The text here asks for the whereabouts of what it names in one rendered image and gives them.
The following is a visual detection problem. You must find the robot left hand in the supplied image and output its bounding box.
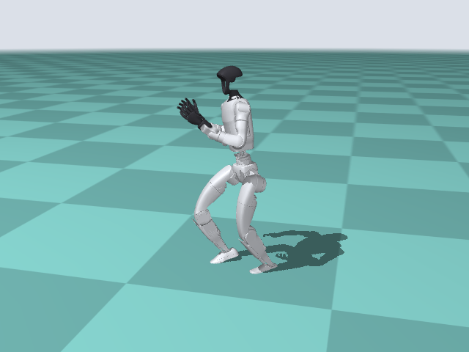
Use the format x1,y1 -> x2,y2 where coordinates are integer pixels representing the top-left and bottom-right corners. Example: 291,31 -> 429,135
180,100 -> 212,130

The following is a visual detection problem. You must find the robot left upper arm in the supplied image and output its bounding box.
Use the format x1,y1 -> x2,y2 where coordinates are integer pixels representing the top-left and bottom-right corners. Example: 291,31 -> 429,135
232,102 -> 251,150

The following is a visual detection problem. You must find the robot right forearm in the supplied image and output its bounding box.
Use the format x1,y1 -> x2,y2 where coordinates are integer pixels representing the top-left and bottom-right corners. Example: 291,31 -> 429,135
210,122 -> 222,131

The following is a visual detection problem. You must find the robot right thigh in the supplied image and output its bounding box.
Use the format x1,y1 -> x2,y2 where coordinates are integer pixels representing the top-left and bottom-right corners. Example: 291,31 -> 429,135
194,165 -> 239,224

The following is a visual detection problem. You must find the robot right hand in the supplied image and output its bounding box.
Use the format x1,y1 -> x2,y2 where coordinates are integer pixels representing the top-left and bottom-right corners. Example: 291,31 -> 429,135
177,98 -> 204,119

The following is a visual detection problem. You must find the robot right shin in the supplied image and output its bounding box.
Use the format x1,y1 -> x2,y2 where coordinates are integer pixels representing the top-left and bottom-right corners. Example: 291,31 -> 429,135
192,217 -> 229,253

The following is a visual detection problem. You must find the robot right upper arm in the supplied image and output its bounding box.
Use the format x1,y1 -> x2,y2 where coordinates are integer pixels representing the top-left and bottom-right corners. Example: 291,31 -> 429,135
221,104 -> 225,133

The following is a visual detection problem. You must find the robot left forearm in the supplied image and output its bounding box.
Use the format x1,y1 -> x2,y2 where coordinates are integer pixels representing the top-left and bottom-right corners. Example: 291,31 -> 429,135
200,124 -> 243,147

